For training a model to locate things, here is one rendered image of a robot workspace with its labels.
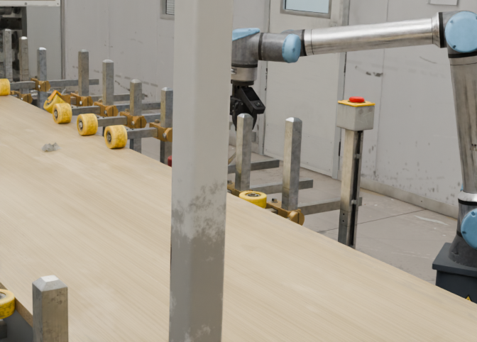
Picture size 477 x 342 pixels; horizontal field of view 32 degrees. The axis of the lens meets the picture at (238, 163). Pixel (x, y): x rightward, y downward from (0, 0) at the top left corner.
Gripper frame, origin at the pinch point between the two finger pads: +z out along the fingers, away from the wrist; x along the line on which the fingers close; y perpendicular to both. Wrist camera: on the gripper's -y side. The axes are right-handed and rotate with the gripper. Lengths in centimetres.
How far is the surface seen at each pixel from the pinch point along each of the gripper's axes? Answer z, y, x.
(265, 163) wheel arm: 13.5, 15.9, -21.0
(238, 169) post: 5.8, -11.9, 9.6
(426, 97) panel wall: 26, 160, -253
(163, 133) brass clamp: 3.8, 35.4, 10.9
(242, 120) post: -10.1, -12.7, 9.6
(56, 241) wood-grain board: 8, -44, 83
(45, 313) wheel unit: -15, -130, 118
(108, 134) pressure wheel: 4, 42, 29
